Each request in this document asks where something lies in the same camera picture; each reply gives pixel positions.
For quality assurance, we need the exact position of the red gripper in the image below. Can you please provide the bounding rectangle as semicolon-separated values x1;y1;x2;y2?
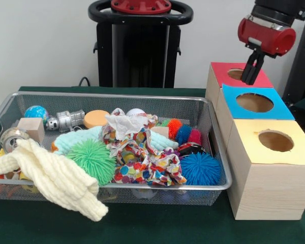
237;18;297;86

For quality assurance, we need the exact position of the colourful patterned cloth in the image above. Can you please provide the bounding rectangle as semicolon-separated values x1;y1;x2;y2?
105;108;158;141
103;127;188;187

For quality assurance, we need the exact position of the mint green cloth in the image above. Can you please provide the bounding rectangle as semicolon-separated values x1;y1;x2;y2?
54;126;178;155

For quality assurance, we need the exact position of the shallow clear mesh bin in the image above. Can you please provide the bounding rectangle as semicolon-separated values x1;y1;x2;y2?
0;91;232;205

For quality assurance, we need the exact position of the wooden box with three holes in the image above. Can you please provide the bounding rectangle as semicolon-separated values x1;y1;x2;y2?
205;62;305;221

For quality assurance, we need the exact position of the dark blue spiky ball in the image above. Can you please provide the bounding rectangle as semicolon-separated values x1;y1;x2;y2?
175;125;193;145

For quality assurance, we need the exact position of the purple spiky ball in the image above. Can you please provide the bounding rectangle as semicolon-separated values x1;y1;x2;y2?
164;147;181;159

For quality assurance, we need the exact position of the pale pink ball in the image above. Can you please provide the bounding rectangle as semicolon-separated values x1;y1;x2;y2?
126;108;146;117

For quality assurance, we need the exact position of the tan round bun toy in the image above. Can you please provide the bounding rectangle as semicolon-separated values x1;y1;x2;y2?
84;110;110;129

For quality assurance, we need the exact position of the green spiky ball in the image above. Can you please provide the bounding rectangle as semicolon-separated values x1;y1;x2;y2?
67;140;117;186

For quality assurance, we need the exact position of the small blue globe ball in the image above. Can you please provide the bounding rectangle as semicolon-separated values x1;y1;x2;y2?
24;105;49;125

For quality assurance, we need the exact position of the pale yellow cloth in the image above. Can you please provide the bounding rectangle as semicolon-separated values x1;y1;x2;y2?
0;139;109;222

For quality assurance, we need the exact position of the small wooden cube block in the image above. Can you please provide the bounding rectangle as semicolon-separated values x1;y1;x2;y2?
17;118;45;144

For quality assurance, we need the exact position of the round silver tin can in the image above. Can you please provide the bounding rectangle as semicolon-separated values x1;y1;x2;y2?
0;128;30;153

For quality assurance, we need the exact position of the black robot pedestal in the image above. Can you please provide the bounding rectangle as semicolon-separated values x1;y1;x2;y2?
88;0;194;88

